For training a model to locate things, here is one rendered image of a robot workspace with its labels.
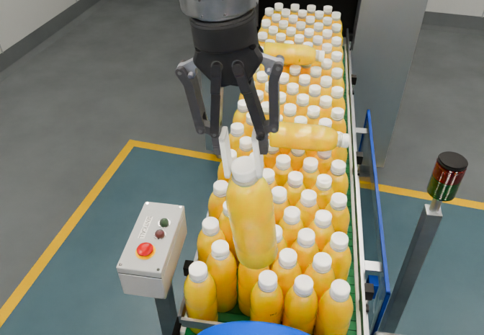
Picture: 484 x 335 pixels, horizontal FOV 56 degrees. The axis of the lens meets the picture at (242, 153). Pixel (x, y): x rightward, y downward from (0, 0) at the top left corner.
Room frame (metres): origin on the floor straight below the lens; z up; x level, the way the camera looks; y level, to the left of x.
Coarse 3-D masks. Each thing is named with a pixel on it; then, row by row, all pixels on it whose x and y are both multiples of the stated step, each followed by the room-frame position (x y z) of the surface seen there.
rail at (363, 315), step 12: (348, 36) 1.97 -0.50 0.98; (348, 48) 1.85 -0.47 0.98; (348, 60) 1.75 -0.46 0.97; (348, 72) 1.67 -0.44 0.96; (360, 228) 0.80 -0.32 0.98; (360, 240) 0.76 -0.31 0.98; (360, 252) 0.72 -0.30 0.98; (360, 264) 0.69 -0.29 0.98; (360, 276) 0.65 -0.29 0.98; (360, 288) 0.62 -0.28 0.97; (360, 300) 0.60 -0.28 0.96; (360, 312) 0.57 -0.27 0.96
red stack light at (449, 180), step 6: (438, 162) 0.76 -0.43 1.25; (438, 168) 0.75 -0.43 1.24; (438, 174) 0.74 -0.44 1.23; (444, 174) 0.73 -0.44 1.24; (450, 174) 0.73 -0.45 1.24; (456, 174) 0.73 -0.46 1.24; (462, 174) 0.73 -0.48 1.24; (438, 180) 0.74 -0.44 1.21; (444, 180) 0.73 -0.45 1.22; (450, 180) 0.73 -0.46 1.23; (456, 180) 0.73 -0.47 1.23
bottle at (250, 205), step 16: (240, 192) 0.47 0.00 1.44; (256, 192) 0.47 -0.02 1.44; (240, 208) 0.46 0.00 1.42; (256, 208) 0.46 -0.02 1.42; (272, 208) 0.48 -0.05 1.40; (240, 224) 0.46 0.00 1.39; (256, 224) 0.46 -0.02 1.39; (272, 224) 0.47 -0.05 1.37; (240, 240) 0.46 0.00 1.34; (256, 240) 0.46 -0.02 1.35; (272, 240) 0.47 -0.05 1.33; (240, 256) 0.47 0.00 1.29; (256, 256) 0.46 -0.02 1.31; (272, 256) 0.47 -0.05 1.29
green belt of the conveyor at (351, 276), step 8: (344, 56) 1.93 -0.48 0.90; (344, 64) 1.85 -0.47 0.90; (344, 72) 1.78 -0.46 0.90; (344, 80) 1.71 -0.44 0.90; (344, 96) 1.58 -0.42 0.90; (352, 240) 0.83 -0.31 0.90; (352, 248) 0.80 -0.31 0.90; (352, 256) 0.77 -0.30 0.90; (352, 264) 0.75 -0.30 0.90; (352, 272) 0.72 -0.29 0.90; (352, 280) 0.70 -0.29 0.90; (352, 288) 0.67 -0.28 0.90; (352, 296) 0.65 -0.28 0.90; (232, 312) 0.60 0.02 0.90; (240, 312) 0.60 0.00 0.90; (224, 320) 0.58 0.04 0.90; (232, 320) 0.58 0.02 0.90; (240, 320) 0.58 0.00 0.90; (248, 320) 0.58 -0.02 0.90; (352, 320) 0.58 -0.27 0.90; (352, 328) 0.56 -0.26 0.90
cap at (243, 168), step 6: (246, 156) 0.50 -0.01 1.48; (234, 162) 0.49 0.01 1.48; (240, 162) 0.49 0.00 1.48; (246, 162) 0.49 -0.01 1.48; (252, 162) 0.49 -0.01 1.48; (234, 168) 0.48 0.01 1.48; (240, 168) 0.48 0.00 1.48; (246, 168) 0.48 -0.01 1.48; (252, 168) 0.48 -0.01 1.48; (234, 174) 0.47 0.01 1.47; (240, 174) 0.47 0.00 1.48; (246, 174) 0.47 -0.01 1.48; (252, 174) 0.47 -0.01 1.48; (240, 180) 0.47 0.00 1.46; (246, 180) 0.47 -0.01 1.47; (252, 180) 0.47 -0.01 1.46
